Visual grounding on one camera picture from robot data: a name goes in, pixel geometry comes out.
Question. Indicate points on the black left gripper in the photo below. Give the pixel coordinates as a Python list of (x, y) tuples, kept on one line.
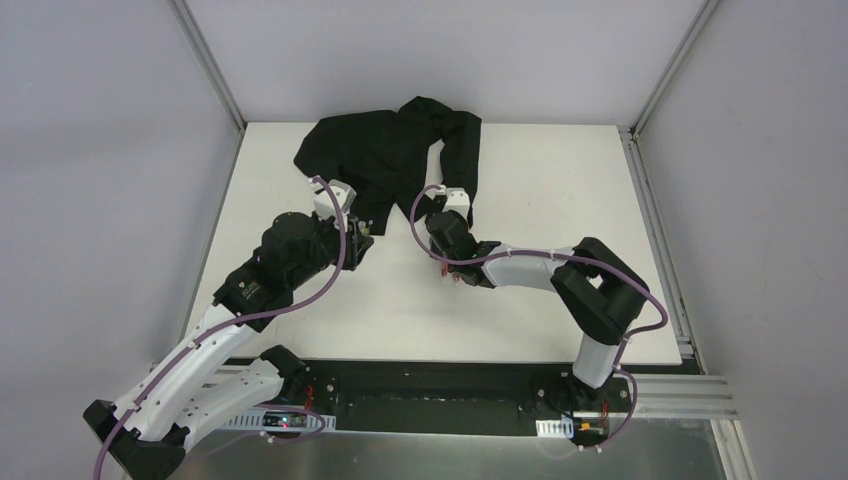
[(361, 240)]

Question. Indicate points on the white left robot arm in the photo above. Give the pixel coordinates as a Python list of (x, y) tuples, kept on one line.
[(150, 430)]

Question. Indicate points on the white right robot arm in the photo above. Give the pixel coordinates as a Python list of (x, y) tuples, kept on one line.
[(601, 293)]

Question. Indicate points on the black shirt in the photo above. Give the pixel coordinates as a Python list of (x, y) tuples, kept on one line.
[(383, 155)]

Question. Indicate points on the mannequin hand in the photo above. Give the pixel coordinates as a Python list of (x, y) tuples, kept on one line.
[(449, 273)]

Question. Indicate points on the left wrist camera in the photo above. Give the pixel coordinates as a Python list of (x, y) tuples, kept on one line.
[(332, 200)]

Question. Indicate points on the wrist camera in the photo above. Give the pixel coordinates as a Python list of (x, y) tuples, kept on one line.
[(332, 200), (453, 199)]

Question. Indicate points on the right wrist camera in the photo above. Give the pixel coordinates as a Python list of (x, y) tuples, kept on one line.
[(453, 199)]

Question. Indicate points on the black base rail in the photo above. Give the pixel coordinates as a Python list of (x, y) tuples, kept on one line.
[(490, 399)]

